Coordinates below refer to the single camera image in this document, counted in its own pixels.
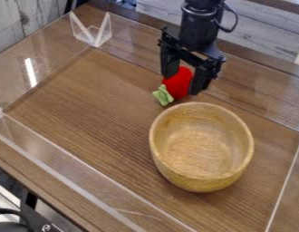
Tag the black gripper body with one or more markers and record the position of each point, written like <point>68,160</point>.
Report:
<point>211,56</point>

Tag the clear acrylic tray walls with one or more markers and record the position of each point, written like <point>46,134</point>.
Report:
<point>76,111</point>

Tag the red plush strawberry toy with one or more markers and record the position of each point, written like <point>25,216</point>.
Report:
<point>174,88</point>

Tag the black table frame bracket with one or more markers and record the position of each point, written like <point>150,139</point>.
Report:
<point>40,224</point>

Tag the wooden bowl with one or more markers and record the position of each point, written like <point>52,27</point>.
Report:
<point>202,146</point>

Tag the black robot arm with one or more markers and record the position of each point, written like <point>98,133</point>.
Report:
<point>204,18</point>

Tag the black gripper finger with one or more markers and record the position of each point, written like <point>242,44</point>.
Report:
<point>170,62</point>
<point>200,81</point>

